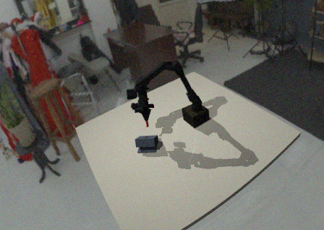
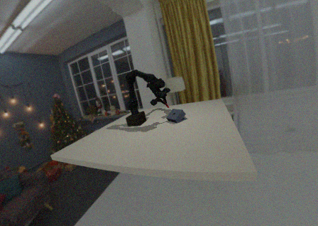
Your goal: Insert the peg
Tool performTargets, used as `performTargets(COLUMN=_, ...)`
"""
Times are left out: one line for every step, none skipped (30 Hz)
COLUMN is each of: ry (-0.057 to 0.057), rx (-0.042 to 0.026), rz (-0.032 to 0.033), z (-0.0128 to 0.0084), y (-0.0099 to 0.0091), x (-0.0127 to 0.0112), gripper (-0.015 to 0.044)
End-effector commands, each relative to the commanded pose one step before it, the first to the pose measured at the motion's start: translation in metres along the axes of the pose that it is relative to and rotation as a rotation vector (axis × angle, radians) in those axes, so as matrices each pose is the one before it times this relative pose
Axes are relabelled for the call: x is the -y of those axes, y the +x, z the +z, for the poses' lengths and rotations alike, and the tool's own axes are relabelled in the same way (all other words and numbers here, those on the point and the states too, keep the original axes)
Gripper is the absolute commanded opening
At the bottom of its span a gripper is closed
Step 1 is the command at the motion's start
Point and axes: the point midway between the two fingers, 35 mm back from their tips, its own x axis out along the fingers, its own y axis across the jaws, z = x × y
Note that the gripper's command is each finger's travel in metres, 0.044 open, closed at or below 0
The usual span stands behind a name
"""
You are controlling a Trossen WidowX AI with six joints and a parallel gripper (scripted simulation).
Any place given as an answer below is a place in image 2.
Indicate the grey sloped panel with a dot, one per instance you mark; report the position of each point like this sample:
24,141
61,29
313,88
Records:
176,116

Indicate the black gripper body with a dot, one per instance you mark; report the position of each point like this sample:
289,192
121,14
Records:
154,101

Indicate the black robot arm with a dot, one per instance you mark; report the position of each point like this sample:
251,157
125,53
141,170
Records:
154,84

